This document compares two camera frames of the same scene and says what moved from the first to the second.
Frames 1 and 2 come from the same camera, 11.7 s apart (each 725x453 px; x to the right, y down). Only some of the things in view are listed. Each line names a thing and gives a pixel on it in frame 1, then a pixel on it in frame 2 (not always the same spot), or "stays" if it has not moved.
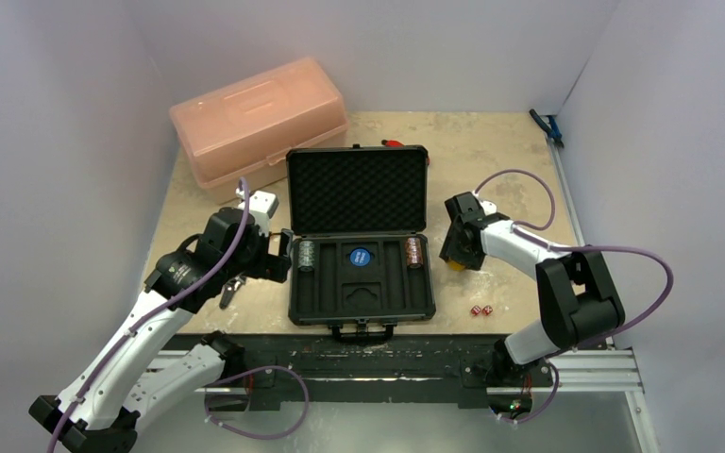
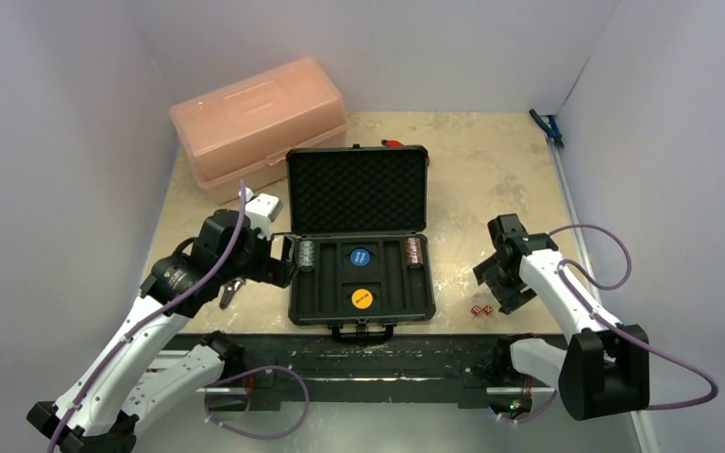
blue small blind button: (360, 257) stays
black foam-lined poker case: (359, 259) stays
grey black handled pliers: (229, 289) stays
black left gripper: (260, 269) stays
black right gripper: (458, 243) → (503, 290)
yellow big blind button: (456, 266) → (362, 298)
